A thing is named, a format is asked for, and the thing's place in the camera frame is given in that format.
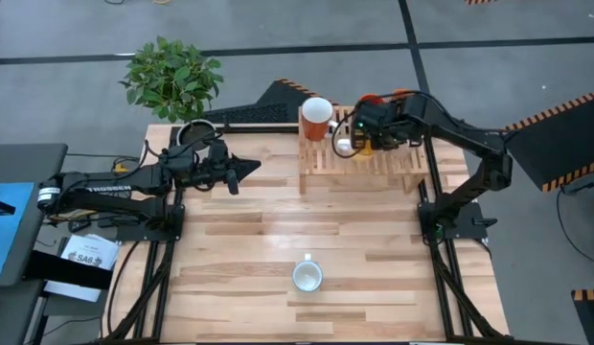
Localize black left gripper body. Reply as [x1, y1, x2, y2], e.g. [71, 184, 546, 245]
[199, 138, 242, 196]

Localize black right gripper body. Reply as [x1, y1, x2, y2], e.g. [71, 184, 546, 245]
[352, 102, 393, 151]

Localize yellow mug white handle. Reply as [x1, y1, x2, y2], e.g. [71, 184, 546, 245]
[334, 137, 377, 159]

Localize orange-red glossy mug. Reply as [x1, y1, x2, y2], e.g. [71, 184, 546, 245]
[300, 96, 339, 143]

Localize wooden slatted rack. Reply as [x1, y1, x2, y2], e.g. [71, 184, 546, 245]
[297, 104, 431, 196]

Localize green plant in white pot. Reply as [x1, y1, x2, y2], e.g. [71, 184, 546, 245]
[118, 35, 225, 148]

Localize white mug teal leaf pattern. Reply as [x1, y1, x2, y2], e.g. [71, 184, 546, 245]
[290, 252, 324, 293]

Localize white printed booklet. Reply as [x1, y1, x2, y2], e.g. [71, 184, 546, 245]
[59, 233, 122, 271]

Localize grey desk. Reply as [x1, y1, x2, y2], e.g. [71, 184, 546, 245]
[0, 142, 69, 345]

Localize white paper sheet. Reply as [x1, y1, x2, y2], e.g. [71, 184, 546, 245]
[42, 280, 104, 304]

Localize light blue flat panel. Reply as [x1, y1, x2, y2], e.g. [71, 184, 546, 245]
[0, 181, 35, 280]

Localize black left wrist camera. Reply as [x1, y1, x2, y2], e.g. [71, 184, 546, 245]
[201, 156, 228, 183]

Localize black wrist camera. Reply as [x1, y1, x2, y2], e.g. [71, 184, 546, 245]
[361, 107, 389, 141]
[201, 156, 228, 183]

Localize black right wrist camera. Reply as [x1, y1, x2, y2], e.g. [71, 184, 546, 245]
[361, 107, 389, 141]

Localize black aluminium table frame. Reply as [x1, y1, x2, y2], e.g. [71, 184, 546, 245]
[103, 122, 514, 345]

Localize black floor cable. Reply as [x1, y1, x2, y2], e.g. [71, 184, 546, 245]
[555, 184, 594, 267]

